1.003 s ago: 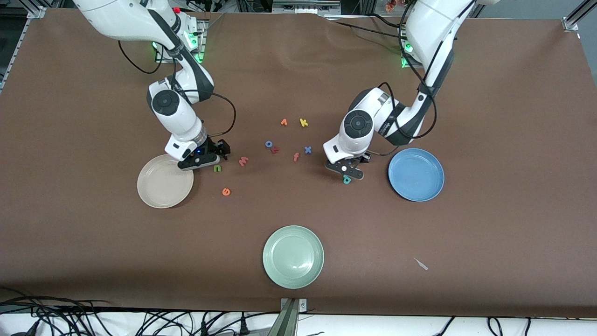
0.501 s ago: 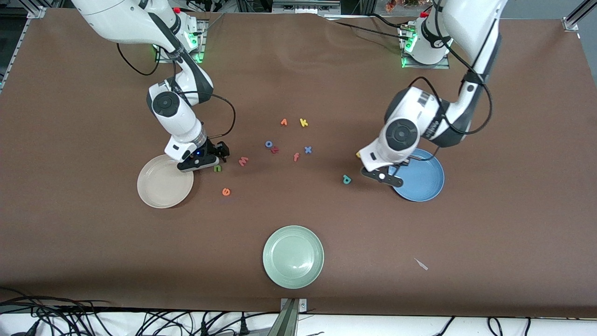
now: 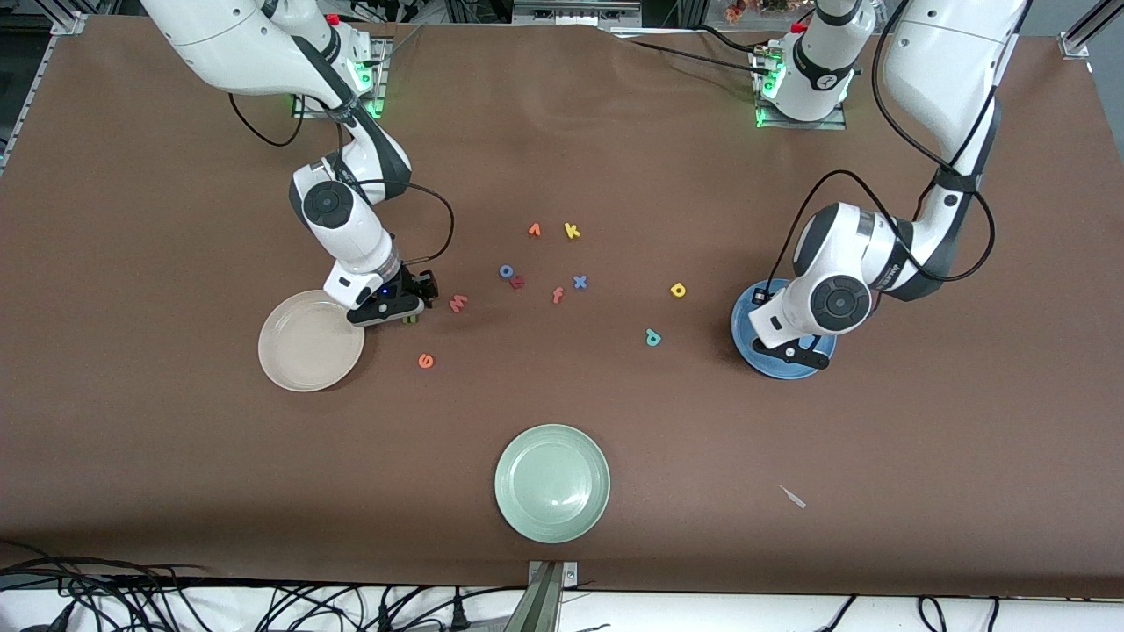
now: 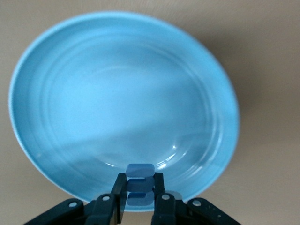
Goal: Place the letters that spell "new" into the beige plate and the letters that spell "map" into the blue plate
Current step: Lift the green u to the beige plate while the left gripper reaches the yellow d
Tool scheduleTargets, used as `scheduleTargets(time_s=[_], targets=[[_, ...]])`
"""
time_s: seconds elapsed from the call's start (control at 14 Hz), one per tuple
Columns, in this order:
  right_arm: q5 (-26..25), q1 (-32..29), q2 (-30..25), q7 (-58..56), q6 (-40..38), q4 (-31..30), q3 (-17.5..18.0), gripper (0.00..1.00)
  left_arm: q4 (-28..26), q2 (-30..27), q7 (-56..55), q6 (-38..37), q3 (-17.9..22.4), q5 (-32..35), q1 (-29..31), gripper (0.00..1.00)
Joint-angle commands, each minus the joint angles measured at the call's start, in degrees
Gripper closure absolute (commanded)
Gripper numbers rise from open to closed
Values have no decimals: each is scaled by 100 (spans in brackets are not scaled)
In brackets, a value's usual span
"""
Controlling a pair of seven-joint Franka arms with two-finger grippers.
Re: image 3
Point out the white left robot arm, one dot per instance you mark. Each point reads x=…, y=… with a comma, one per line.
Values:
x=940, y=53

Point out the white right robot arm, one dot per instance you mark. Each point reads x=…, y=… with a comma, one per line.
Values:
x=246, y=44

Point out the blue plate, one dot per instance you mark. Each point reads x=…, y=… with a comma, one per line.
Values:
x=781, y=367

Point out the beige brown plate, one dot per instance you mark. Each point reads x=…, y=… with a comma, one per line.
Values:
x=307, y=347

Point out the white paper scrap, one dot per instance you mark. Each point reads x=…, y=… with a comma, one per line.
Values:
x=795, y=499

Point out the light green plate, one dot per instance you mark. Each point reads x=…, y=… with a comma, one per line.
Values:
x=551, y=483

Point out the brown table cover sheet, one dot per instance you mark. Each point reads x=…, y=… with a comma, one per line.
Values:
x=176, y=439

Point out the grey equipment box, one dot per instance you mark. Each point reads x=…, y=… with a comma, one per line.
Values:
x=575, y=10

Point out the aluminium frame rail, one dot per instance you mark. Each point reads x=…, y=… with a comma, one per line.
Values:
x=1089, y=26
x=26, y=96

